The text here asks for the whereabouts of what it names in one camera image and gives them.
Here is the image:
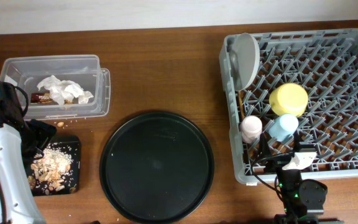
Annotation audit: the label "light blue plastic cup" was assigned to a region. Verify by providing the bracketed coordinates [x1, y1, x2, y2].
[268, 114, 299, 142]

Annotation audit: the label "pink plastic cup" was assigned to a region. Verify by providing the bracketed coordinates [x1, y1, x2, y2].
[239, 116, 262, 144]

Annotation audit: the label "gold brown snack wrapper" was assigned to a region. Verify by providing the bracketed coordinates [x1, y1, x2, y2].
[30, 93, 74, 105]

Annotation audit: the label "food scraps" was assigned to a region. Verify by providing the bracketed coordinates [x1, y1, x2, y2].
[27, 148, 75, 195]

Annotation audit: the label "yellow plastic bowl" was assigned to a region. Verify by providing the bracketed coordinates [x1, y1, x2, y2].
[269, 83, 308, 117]

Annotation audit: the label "white napkin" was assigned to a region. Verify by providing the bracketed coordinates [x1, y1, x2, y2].
[37, 75, 94, 105]

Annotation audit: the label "wooden chopstick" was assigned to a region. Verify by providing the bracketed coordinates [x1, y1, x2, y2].
[237, 90, 245, 121]

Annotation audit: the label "grey plate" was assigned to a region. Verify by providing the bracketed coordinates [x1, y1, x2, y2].
[229, 33, 260, 91]

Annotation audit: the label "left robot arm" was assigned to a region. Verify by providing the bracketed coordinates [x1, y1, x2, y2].
[0, 81, 57, 223]

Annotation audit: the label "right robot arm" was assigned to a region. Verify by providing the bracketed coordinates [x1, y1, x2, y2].
[254, 133, 328, 223]

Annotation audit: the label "clear plastic waste bin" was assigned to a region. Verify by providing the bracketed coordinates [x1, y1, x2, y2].
[0, 55, 111, 120]

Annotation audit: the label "grey dishwasher rack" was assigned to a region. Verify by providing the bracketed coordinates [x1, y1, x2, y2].
[219, 29, 358, 185]

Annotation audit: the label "black rectangular tray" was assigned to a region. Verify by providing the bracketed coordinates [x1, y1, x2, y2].
[25, 136, 81, 197]

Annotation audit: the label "round black serving tray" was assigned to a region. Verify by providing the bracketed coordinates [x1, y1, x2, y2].
[99, 111, 214, 223]

